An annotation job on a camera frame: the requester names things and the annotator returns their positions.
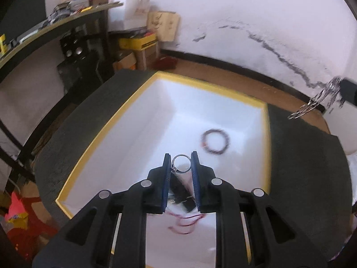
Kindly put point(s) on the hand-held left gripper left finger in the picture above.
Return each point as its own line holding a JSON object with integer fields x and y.
{"x": 166, "y": 185}

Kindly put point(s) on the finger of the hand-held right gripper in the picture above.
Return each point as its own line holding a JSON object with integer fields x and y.
{"x": 350, "y": 90}

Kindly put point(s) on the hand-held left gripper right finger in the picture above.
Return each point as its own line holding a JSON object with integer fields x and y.
{"x": 196, "y": 185}

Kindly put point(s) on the yellow cardboard box white inside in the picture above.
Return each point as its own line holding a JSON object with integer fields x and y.
{"x": 173, "y": 122}

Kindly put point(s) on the dark red cloth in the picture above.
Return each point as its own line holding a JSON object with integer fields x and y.
{"x": 166, "y": 63}

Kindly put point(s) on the brown cardboard box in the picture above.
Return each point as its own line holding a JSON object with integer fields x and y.
{"x": 146, "y": 58}

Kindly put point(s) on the red and yellow packaging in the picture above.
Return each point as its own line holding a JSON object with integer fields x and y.
{"x": 26, "y": 223}

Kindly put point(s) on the flat yellow box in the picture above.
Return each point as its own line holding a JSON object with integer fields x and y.
{"x": 138, "y": 42}

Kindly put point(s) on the beige gift bag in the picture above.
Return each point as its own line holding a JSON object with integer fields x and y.
{"x": 164, "y": 26}

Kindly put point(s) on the black speaker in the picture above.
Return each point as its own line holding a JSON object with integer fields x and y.
{"x": 74, "y": 46}

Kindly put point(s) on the white gift bag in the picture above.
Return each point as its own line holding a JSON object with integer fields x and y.
{"x": 128, "y": 14}

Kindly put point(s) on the dark desk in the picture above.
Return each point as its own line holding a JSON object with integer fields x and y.
{"x": 41, "y": 33}

